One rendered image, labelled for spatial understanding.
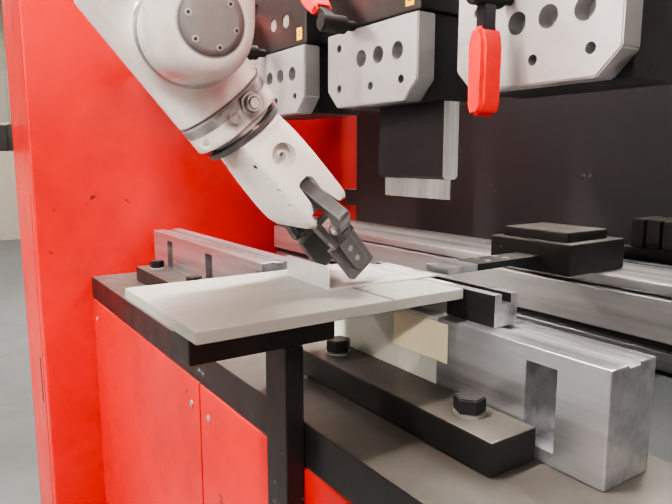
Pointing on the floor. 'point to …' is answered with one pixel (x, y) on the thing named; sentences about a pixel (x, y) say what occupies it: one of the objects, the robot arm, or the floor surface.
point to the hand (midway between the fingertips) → (336, 252)
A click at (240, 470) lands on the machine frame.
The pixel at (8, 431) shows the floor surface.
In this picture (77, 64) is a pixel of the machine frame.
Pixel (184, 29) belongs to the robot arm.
